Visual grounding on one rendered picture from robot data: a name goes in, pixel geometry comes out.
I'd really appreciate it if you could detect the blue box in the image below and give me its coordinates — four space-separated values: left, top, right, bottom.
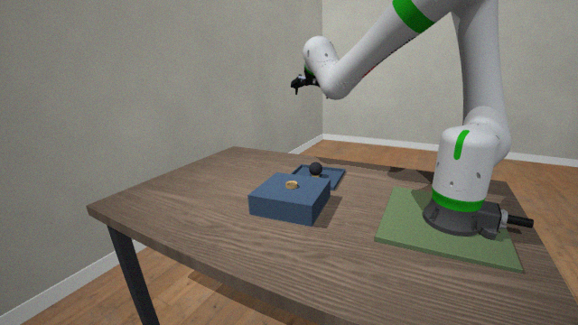
247 172 331 227

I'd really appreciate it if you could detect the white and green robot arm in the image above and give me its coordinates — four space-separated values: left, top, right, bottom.
303 0 534 240

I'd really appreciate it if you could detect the dark grey ball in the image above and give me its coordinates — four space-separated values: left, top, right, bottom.
309 162 322 175

